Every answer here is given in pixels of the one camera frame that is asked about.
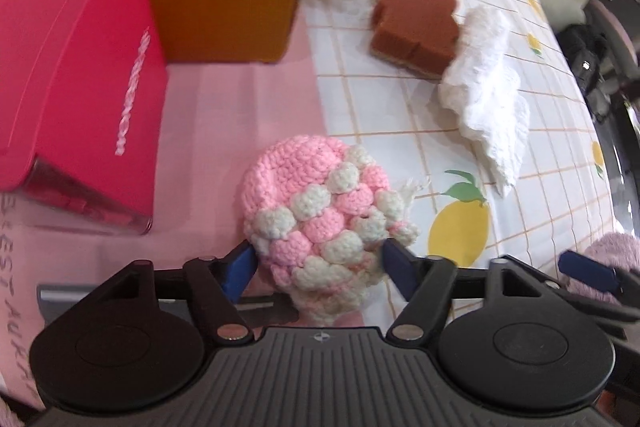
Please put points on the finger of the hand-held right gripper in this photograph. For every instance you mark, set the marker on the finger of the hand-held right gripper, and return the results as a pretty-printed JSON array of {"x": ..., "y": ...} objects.
[
  {"x": 585, "y": 269},
  {"x": 590, "y": 307}
]

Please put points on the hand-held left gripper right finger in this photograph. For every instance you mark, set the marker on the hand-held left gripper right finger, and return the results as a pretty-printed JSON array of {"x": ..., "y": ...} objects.
[{"x": 397, "y": 264}]

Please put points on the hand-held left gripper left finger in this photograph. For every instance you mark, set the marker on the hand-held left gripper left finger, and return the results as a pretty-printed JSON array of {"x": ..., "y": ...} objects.
[{"x": 240, "y": 264}]

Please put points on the pink white crochet pouch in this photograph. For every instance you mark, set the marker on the pink white crochet pouch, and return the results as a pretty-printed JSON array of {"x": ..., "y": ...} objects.
[{"x": 310, "y": 187}]

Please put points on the pink fluffy blanket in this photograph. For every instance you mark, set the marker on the pink fluffy blanket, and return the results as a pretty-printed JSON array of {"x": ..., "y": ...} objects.
[{"x": 615, "y": 252}]

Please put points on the lemon print sheet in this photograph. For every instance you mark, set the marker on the lemon print sheet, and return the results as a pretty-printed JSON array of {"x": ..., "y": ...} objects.
[{"x": 400, "y": 132}]

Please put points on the pink printed cloth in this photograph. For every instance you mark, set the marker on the pink printed cloth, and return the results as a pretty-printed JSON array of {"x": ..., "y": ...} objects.
[{"x": 225, "y": 107}]

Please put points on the white paper towel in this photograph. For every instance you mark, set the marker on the white paper towel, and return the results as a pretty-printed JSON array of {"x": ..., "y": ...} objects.
[{"x": 485, "y": 92}]

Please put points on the black backpack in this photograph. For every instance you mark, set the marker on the black backpack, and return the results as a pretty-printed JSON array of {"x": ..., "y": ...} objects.
[{"x": 585, "y": 57}]

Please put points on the brown sponge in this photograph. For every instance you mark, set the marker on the brown sponge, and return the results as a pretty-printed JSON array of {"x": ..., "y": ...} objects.
[{"x": 410, "y": 22}]

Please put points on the pink chair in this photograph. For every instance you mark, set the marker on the pink chair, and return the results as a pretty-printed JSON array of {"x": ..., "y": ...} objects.
[{"x": 617, "y": 27}]

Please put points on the red lidded container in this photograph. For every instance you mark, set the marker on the red lidded container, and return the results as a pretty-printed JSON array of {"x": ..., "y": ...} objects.
[{"x": 75, "y": 57}]

